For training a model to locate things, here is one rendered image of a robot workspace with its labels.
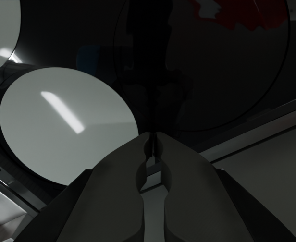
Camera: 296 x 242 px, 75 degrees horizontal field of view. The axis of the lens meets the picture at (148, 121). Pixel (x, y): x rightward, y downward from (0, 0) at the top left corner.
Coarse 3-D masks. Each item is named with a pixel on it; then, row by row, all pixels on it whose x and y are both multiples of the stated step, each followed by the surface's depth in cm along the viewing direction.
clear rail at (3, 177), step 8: (0, 168) 16; (0, 176) 16; (8, 176) 16; (8, 184) 16; (16, 184) 16; (16, 192) 17; (24, 192) 17; (24, 200) 17; (32, 200) 17; (40, 200) 18; (32, 208) 17; (40, 208) 18
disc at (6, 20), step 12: (0, 0) 10; (12, 0) 10; (0, 12) 11; (12, 12) 11; (0, 24) 11; (12, 24) 11; (0, 36) 11; (12, 36) 11; (0, 48) 12; (12, 48) 12; (0, 60) 12
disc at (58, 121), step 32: (32, 96) 13; (64, 96) 13; (96, 96) 13; (32, 128) 14; (64, 128) 14; (96, 128) 14; (128, 128) 14; (32, 160) 15; (64, 160) 15; (96, 160) 15
